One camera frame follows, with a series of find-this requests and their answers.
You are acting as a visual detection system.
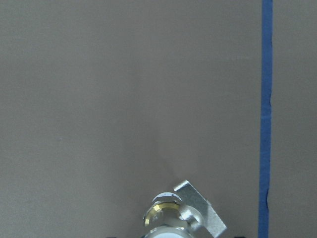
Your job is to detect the brown paper table cover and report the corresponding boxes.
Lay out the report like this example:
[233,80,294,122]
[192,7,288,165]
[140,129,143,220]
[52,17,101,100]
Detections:
[0,0,317,238]

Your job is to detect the PPR valve with metal handle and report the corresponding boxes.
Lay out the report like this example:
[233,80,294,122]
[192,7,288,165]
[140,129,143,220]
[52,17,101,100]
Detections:
[143,180,227,238]

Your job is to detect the blue tape grid lines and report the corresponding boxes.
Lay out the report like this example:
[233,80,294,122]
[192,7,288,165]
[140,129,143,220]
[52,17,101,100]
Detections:
[258,0,273,238]

